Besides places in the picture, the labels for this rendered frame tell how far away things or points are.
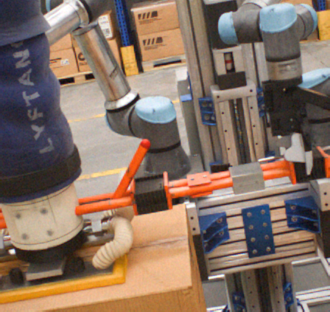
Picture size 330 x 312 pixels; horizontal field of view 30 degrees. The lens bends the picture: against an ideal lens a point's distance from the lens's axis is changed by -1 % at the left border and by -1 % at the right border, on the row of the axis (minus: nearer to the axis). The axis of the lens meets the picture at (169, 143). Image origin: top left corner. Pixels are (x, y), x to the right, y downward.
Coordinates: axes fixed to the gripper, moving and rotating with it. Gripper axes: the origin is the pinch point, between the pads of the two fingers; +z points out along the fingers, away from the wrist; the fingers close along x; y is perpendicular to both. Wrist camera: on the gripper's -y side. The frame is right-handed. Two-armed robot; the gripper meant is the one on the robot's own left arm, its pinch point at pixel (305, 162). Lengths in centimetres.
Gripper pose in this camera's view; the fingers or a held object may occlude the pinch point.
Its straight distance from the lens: 140.5
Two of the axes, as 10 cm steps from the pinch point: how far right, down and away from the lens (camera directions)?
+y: -9.8, 1.8, 0.3
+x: 0.3, 3.1, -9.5
